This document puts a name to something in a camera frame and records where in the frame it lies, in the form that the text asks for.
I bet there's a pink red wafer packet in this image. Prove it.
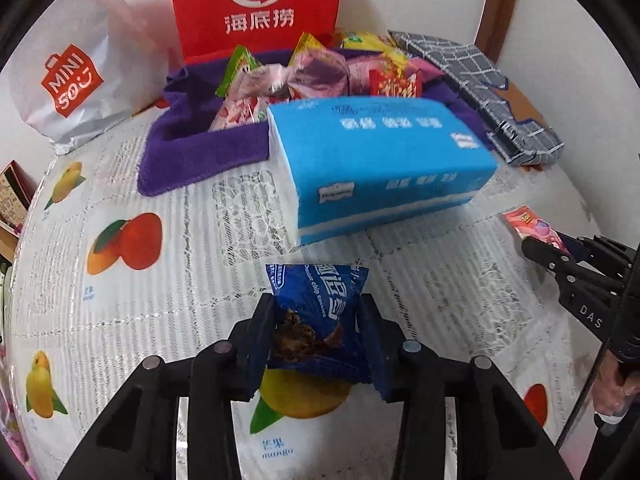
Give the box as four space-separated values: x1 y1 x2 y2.
503 206 568 252

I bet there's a pink crinkled snack bag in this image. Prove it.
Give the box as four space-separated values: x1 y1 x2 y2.
209 64 292 131

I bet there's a yellow triangular snack packet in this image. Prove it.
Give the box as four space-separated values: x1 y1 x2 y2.
288 32 324 67

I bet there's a brown patterned box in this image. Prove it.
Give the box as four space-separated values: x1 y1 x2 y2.
0 160 34 233

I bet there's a blue tissue pack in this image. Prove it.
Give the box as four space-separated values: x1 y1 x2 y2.
268 96 498 245

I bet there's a red Haidilao paper bag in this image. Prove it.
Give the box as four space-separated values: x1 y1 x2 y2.
172 0 340 63

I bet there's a person's right hand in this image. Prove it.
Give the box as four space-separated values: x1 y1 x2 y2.
592 351 640 416

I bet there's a green snack packet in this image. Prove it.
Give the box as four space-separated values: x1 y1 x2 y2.
215 44 262 98

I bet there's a yellow chips bag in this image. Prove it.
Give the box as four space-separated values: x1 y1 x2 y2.
333 30 397 52

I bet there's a pink yellow snack bag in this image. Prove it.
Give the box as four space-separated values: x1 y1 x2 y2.
347 49 444 96

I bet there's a grey checked folded cloth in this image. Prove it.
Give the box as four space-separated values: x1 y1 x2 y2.
390 30 564 167

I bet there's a black cable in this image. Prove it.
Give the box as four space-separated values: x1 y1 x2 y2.
553 339 614 451

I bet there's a blue chocolate chip cookie packet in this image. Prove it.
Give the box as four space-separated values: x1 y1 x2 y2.
266 263 371 384

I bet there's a white Miniso plastic bag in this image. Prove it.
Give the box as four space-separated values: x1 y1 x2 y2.
9 0 169 155

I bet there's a purple pink snack bag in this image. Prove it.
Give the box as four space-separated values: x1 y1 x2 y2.
288 48 349 100

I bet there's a white fruit print tablecloth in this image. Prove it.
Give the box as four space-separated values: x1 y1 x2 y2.
7 110 598 479

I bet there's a brown wooden door frame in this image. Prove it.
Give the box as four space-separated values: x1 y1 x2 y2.
474 0 516 63

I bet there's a red candy packet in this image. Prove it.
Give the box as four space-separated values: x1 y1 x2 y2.
369 70 423 99

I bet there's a purple towel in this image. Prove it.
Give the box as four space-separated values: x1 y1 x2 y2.
138 58 498 196

